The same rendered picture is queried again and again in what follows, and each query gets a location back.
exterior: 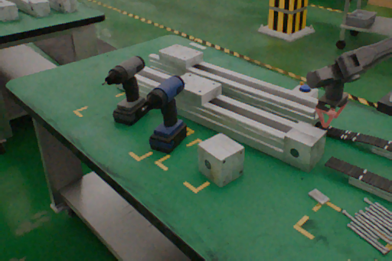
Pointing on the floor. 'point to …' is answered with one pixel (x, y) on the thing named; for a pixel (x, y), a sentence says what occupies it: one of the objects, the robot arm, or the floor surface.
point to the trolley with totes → (370, 24)
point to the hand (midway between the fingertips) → (330, 120)
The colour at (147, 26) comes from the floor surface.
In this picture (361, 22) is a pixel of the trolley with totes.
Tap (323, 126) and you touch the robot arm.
